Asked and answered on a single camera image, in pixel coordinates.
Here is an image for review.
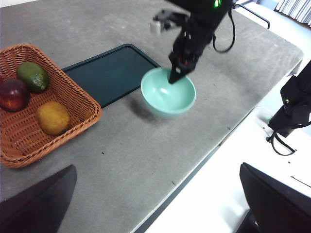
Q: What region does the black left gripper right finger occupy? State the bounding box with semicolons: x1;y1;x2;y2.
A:
239;162;311;233

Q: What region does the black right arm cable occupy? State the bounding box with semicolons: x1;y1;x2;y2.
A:
212;9;236;53
266;131;297;156

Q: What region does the yellow-brown kiwi fruit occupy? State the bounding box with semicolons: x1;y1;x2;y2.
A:
36;101;71;136

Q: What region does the brown wicker basket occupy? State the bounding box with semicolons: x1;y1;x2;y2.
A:
0;43;103;169

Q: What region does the dark purple plum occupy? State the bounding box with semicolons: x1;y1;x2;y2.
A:
0;78;30;112

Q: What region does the dark teal rectangular tray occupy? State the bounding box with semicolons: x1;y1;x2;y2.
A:
62;43;161;109

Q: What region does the white slatted panel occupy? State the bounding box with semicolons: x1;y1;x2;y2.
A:
274;0;311;26

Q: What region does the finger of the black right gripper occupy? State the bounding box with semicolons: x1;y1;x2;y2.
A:
168;65;189;85

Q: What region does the teal ribbed bowl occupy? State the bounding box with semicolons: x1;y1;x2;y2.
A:
140;67;197;119

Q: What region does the green avocado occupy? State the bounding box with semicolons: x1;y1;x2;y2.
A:
16;62;50;93

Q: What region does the black metal frame leg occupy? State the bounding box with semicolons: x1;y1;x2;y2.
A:
234;2;271;29

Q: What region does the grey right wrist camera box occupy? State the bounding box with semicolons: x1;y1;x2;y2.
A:
150;20;162;34

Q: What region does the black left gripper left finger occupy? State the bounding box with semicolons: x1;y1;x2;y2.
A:
0;164;78;233

